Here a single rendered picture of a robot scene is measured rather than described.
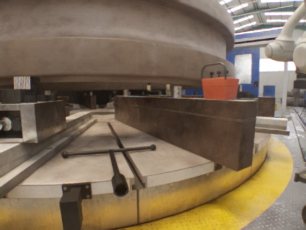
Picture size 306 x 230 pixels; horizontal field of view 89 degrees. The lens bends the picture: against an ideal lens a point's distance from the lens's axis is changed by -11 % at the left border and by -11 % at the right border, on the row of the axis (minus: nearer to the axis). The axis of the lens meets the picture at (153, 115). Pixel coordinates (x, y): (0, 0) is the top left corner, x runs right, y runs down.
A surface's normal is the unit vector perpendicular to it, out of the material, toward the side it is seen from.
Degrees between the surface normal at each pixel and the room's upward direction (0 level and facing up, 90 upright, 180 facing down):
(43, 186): 90
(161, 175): 90
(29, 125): 90
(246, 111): 90
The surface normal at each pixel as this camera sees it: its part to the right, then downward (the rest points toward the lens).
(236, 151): -0.87, 0.06
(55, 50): 0.14, 0.12
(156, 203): 0.37, 0.11
